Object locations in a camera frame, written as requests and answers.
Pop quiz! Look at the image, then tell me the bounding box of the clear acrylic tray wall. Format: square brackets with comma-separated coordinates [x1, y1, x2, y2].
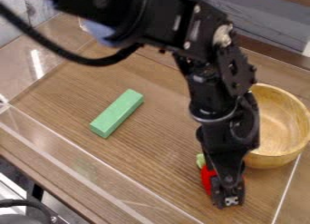
[0, 9, 310, 224]

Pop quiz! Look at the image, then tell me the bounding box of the black metal table clamp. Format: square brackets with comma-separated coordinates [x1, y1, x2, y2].
[26, 182, 70, 224]

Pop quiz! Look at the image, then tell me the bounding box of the red plush strawberry toy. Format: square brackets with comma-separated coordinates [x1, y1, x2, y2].
[197, 153, 217, 195]

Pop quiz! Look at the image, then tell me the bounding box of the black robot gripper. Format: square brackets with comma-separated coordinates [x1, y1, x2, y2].
[189, 93, 261, 209]

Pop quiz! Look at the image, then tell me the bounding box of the light wooden bowl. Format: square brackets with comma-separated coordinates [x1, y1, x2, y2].
[245, 83, 310, 170]

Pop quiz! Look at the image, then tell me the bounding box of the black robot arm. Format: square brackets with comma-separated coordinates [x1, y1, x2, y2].
[50, 0, 261, 208]

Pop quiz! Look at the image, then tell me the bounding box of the black cable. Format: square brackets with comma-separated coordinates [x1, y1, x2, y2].
[0, 2, 143, 68]

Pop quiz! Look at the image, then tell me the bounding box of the green rectangular block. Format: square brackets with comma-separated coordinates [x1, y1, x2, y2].
[90, 89, 145, 138]

